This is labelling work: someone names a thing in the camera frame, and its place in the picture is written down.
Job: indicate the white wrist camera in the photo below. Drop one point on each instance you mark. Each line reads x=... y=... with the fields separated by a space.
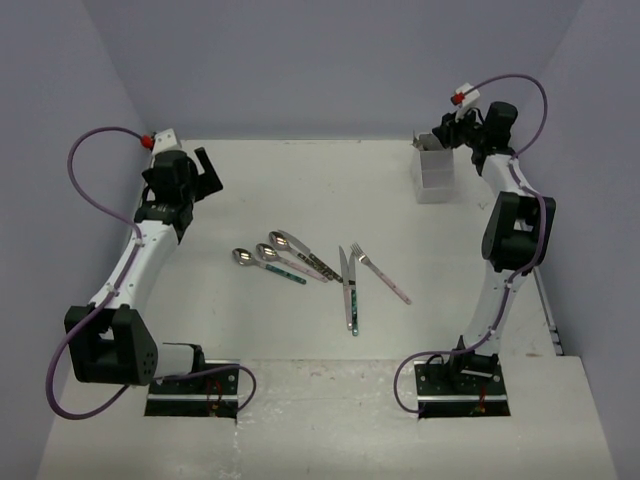
x=165 y=140
x=466 y=95

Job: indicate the all-silver fork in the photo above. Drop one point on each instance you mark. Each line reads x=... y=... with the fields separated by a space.
x=435 y=143

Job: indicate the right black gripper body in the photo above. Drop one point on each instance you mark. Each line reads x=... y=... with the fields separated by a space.
x=470 y=118

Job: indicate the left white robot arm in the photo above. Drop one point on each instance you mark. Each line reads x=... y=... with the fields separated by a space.
x=116 y=347

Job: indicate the dark floral handled knife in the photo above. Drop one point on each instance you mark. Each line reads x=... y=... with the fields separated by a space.
x=305 y=250

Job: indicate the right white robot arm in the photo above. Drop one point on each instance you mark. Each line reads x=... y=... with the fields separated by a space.
x=516 y=236

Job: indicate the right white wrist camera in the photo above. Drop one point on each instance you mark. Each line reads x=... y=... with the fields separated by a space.
x=466 y=95

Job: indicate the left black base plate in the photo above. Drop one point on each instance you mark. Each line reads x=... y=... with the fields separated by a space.
x=213 y=396

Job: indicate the white three-compartment utensil holder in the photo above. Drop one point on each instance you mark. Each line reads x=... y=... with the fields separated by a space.
x=433 y=176

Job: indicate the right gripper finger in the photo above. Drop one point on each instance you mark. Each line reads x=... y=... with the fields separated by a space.
x=443 y=131
x=461 y=134

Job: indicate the teal handled knife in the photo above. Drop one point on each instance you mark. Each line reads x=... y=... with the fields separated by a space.
x=353 y=294

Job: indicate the teal handled spoon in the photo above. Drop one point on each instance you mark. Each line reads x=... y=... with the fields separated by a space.
x=245 y=258

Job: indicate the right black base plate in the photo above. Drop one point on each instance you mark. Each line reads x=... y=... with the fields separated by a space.
x=468 y=385

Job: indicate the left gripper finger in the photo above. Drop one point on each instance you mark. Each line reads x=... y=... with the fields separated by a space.
x=205 y=184
x=204 y=160

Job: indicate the pink handled knife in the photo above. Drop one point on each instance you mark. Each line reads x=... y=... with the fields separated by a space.
x=346 y=289

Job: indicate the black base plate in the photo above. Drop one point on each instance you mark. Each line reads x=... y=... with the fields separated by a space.
x=213 y=396
x=468 y=385

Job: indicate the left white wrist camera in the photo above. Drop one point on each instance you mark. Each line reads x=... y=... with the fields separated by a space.
x=165 y=140

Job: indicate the pink handled fork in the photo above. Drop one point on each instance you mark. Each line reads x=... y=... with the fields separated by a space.
x=363 y=258

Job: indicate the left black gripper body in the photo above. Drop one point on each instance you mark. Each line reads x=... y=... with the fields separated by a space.
x=189 y=192

